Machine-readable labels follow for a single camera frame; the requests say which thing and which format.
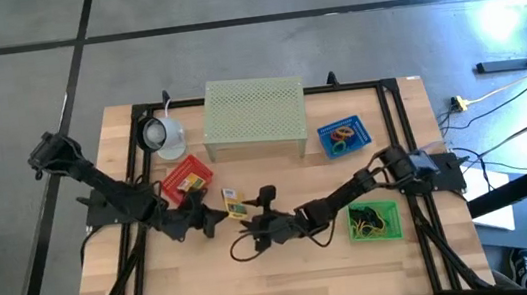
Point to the sage green perforated metal shelf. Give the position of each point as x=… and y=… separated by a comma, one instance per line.
x=254, y=111

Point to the long yellow rubber band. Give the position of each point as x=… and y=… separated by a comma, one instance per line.
x=362, y=231

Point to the person's shoe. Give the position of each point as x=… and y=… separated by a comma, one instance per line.
x=525, y=266

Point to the white desk lamp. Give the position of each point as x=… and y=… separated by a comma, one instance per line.
x=171, y=136

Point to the blue plastic basket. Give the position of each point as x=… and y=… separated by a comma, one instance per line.
x=361, y=140

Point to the black table frame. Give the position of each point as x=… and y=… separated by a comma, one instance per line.
x=525, y=183

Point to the red plastic basket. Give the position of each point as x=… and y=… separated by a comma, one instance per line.
x=176, y=178

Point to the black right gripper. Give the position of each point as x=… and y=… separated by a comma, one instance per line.
x=278, y=226

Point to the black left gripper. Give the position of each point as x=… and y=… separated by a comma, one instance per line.
x=187, y=220

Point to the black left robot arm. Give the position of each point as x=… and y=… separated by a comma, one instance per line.
x=108, y=192

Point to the black aluminium rig frame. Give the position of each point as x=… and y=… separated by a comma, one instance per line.
x=347, y=87

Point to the yellow green crayon box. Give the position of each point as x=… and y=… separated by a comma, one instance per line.
x=191, y=182
x=235, y=204

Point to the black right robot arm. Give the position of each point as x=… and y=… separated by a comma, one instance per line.
x=349, y=190

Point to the orange rubber band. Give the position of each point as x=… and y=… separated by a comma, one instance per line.
x=348, y=132

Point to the green plastic basket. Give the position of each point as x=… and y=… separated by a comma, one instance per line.
x=395, y=232

